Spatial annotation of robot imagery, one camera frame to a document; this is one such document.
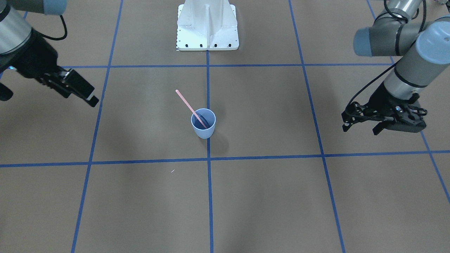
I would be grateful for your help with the light blue plastic cup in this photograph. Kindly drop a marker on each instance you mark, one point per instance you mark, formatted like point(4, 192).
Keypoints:
point(204, 128)

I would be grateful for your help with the black open-frame gripper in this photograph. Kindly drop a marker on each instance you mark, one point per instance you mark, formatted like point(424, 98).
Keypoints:
point(380, 98)

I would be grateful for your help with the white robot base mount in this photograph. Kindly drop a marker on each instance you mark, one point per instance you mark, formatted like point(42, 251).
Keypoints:
point(207, 25)

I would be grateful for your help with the pink chopstick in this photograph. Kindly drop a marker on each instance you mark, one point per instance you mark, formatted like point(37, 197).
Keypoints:
point(191, 109)

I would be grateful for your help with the black solid gripper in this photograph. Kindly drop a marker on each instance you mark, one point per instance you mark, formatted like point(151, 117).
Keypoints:
point(36, 55)

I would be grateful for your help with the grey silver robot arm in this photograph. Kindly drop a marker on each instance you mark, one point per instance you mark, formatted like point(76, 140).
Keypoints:
point(424, 54)

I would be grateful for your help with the second grey robot arm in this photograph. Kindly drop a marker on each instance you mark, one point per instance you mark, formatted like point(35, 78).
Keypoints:
point(15, 30)

